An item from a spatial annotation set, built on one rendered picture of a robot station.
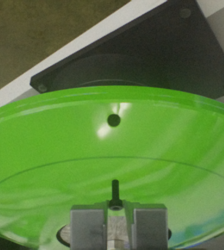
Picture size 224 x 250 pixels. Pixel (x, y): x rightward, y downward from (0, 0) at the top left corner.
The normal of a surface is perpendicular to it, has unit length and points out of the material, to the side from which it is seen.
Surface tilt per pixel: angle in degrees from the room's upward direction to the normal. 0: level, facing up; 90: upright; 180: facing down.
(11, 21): 0
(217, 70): 0
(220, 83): 0
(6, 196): 17
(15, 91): 90
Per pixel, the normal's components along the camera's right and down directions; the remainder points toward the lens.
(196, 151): 0.18, 0.51
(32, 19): 0.01, 0.81
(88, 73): -0.31, -0.56
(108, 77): -0.02, -0.59
